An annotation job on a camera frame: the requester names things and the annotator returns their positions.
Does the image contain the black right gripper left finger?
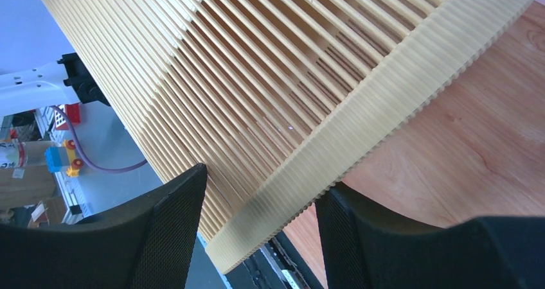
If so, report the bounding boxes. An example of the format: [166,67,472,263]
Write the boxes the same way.
[1,163,208,288]

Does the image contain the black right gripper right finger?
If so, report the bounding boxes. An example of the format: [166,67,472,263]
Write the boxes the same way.
[315,183,544,288]

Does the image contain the yellow ribbed bin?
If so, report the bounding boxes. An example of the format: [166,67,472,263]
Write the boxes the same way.
[42,0,533,273]

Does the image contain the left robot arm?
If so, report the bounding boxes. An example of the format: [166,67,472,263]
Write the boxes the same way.
[1,53,110,117]

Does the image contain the colourful toy train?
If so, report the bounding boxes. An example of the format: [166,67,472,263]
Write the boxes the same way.
[44,139,85,177]

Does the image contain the red toy house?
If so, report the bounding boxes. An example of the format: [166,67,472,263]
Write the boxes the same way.
[53,103,82,130]

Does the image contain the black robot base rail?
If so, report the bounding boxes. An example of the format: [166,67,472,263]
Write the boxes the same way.
[225,232,323,289]

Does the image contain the purple cable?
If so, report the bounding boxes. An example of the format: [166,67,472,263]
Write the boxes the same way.
[51,105,149,174]

